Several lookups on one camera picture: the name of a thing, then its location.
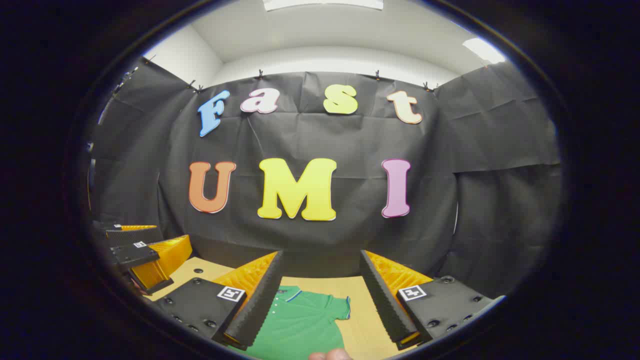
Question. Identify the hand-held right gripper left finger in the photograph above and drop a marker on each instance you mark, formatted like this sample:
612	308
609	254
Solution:
260	305

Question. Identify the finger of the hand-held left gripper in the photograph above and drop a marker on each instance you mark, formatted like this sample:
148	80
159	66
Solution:
135	254
130	236

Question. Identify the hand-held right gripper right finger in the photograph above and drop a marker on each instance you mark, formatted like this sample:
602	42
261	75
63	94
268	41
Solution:
385	300

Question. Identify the green polo T-shirt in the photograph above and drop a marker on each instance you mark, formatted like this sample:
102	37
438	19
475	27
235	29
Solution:
300	325

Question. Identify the rectangular ceiling light panel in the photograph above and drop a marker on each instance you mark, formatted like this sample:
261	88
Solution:
482	50
325	4

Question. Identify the black backdrop cloth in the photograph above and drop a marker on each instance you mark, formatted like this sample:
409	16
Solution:
350	140

